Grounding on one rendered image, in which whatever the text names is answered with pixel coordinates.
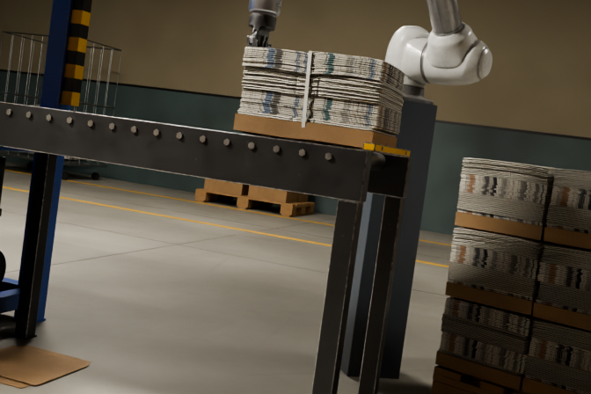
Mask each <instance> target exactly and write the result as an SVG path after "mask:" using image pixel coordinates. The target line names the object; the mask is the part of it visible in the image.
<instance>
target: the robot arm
mask: <svg viewBox="0 0 591 394"><path fill-rule="evenodd" d="M281 2H282V0H250V2H249V8H248V11H249V12H251V13H252V14H251V15H250V19H249V27H250V28H252V29H253V30H252V35H247V47H272V44H269V43H268V42H269V32H272V31H274V30H275V26H276V17H279V16H280V12H281ZM426 3H427V10H428V14H429V17H430V21H431V25H432V28H433V30H432V32H431V33H429V32H428V31H427V30H425V29H424V28H422V27H420V26H402V27H400V28H399V29H398V30H397V31H396V32H395V33H394V35H393V36H392V38H391V40H390V44H389V46H388V49H387V53H386V57H385V61H386V62H388V63H390V64H392V65H393V66H395V67H397V68H398V69H400V70H402V71H403V72H404V73H405V77H404V83H403V84H404V85H403V86H404V88H403V90H402V92H403V93H404V96H403V100H406V101H412V102H418V103H423V104H429V105H433V104H434V102H433V101H432V100H429V99H426V98H424V90H425V84H442V85H466V84H474V83H476V82H478V81H480V80H481V79H483V78H484V77H486V76H487V75H488V74H489V72H490V70H491V67H492V64H493V56H492V53H491V51H490V49H489V47H488V46H487V45H486V44H485V43H484V42H483V41H481V40H478V38H477V37H476V35H475V34H474V32H473V31H472V30H471V28H470V27H469V26H468V25H466V24H465V23H464V22H462V20H461V16H460V11H459V7H458V3H457V0H426Z"/></svg>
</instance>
